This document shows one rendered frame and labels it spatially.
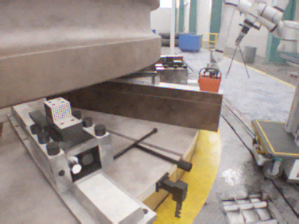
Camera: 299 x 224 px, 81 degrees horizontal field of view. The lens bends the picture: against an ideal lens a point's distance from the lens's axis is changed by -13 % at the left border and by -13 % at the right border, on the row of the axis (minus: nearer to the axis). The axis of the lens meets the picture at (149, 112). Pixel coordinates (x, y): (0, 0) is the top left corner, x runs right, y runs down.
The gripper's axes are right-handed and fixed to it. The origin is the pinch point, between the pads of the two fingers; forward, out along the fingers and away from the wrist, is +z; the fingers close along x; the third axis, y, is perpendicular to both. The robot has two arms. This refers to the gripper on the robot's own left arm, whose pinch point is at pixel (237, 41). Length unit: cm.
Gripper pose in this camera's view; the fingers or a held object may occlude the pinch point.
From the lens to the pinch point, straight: 159.7
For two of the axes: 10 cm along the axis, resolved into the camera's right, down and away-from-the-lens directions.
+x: -3.8, 4.6, -8.0
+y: -8.6, -4.9, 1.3
